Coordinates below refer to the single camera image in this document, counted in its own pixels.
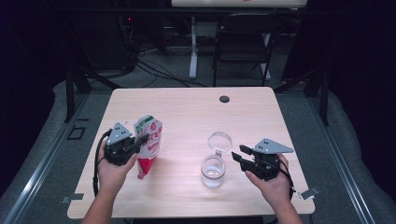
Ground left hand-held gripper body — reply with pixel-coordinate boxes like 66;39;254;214
103;122;141;166

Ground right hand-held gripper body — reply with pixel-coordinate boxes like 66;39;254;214
241;138;294;181

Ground pink printed plastic bag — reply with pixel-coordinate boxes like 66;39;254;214
134;115;163;180

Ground clear hinged jar lid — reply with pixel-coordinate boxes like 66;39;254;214
206;131;233;158

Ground clear glass jar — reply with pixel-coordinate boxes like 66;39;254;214
200;154;226;189

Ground person's right hand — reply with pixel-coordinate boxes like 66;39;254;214
244;153;292;206

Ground person's left hand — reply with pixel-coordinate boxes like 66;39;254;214
97;150;138;195

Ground black tape square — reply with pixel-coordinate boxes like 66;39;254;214
66;125;87;141

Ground black metal stand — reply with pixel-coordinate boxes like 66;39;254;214
64;66;122;123
274;66;331;127

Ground white desk leg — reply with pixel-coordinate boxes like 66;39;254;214
189;16;199;79
262;32;273;81

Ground black folding chair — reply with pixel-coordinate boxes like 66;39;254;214
212;12;283;88

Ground white box under desk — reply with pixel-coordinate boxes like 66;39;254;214
195;21;219;38

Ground right hand-held gripper black cable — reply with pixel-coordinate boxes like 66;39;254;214
278;167;296;200

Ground hand-held gripper black cable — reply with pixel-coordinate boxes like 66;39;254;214
278;167;296;200
92;129;113;198

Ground left hand-held gripper black cable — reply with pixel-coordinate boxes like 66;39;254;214
92;129;113;198

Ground black floor cables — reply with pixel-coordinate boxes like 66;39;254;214
134;59;208;89

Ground metal floor rail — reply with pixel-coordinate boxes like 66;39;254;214
306;92;375;224
3;92;90;224

